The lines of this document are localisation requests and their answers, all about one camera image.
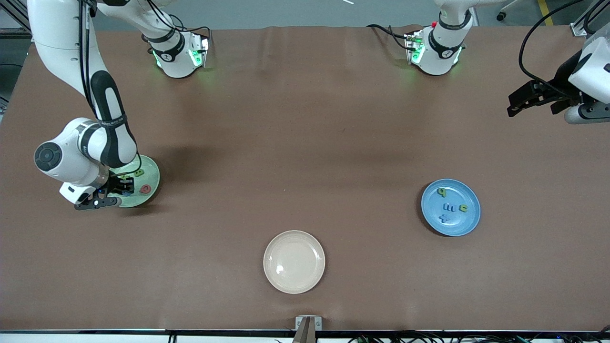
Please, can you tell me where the aluminium frame profile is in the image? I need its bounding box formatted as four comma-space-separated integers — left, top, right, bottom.
0, 0, 30, 41
570, 0, 610, 37

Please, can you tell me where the brown table mat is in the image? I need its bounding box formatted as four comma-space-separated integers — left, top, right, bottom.
0, 25, 610, 333

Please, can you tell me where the beige plate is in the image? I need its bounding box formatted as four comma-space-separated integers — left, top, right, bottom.
263, 230, 326, 294

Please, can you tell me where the metal base connector plate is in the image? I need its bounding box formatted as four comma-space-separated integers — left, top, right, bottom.
188, 32, 210, 68
404, 30, 426, 65

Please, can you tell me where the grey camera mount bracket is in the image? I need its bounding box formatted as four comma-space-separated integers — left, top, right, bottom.
292, 315, 323, 343

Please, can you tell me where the black base cable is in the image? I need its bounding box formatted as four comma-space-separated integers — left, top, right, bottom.
366, 24, 416, 51
142, 0, 213, 54

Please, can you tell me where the blue plate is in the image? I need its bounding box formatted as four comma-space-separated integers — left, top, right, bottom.
421, 179, 481, 237

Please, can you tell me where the light green plate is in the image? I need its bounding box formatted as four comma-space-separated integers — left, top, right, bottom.
107, 155, 161, 208

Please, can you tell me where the black chair caster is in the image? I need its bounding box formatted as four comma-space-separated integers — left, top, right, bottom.
496, 0, 521, 22

